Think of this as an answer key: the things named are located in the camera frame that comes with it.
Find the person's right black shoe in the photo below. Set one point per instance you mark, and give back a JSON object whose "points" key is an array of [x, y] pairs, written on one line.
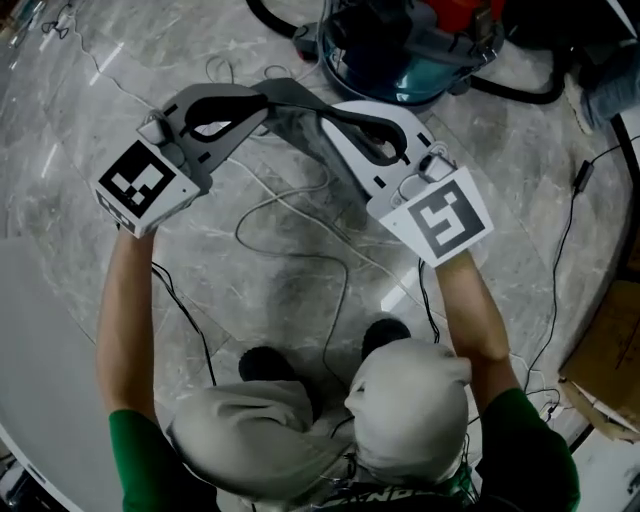
{"points": [[385, 335]]}

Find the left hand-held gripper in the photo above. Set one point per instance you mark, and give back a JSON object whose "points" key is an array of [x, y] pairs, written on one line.
{"points": [[145, 185]]}

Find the person's green t-shirt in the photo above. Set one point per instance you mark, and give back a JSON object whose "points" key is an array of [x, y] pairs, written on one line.
{"points": [[525, 450]]}

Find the large brown cardboard box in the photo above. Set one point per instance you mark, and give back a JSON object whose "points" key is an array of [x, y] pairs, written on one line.
{"points": [[610, 350]]}

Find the person's light grey trousers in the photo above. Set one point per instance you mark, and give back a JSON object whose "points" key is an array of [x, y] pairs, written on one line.
{"points": [[410, 400]]}

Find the person's black shoe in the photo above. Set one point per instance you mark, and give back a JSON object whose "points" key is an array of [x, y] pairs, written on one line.
{"points": [[267, 365], [385, 335]]}

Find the person's left black shoe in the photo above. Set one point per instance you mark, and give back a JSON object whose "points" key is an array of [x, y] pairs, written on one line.
{"points": [[267, 365]]}

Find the white round table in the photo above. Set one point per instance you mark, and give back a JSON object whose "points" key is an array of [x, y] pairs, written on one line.
{"points": [[40, 350]]}

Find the person's left forearm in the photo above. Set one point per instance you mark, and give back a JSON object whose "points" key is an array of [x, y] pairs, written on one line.
{"points": [[125, 325]]}

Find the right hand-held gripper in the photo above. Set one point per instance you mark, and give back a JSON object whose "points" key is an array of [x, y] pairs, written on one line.
{"points": [[440, 220]]}

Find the red steel vacuum cleaner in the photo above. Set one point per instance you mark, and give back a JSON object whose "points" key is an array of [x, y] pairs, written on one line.
{"points": [[400, 65]]}

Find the person's right forearm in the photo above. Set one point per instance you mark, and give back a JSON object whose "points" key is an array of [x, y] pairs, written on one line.
{"points": [[470, 320]]}

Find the black power adapter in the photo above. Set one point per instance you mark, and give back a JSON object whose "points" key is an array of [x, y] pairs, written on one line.
{"points": [[583, 176]]}

